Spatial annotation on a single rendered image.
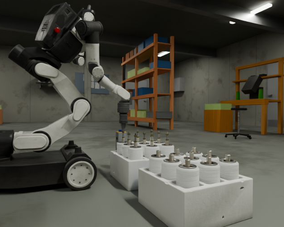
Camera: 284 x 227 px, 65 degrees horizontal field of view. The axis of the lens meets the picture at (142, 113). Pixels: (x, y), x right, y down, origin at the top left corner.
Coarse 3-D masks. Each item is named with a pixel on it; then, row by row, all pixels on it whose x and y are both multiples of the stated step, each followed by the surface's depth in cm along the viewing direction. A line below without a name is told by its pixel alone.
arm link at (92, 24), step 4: (88, 24) 137; (92, 24) 140; (96, 24) 143; (92, 28) 140; (96, 28) 143; (100, 28) 145; (88, 32) 139; (92, 32) 142; (96, 32) 144; (100, 32) 147; (88, 36) 143; (92, 36) 143; (96, 36) 144; (88, 40) 144; (92, 40) 144; (96, 40) 145
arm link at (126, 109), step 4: (120, 108) 161; (124, 108) 161; (128, 108) 163; (120, 112) 161; (124, 112) 161; (128, 112) 164; (120, 116) 161; (124, 116) 161; (120, 120) 160; (124, 120) 159
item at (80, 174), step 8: (72, 160) 133; (80, 160) 135; (88, 160) 137; (64, 168) 133; (72, 168) 134; (80, 168) 136; (88, 168) 138; (64, 176) 131; (72, 176) 134; (80, 176) 136; (88, 176) 138; (72, 184) 133; (80, 184) 136; (88, 184) 137
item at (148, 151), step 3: (147, 147) 145; (150, 147) 145; (153, 147) 144; (156, 147) 145; (147, 150) 145; (150, 150) 144; (153, 150) 144; (147, 153) 145; (150, 153) 144; (153, 153) 144; (147, 156) 145
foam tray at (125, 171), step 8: (112, 152) 164; (112, 160) 164; (120, 160) 147; (128, 160) 136; (136, 160) 137; (144, 160) 138; (112, 168) 164; (120, 168) 147; (128, 168) 134; (136, 168) 136; (112, 176) 164; (120, 176) 147; (128, 176) 134; (136, 176) 136; (128, 184) 134; (136, 184) 136
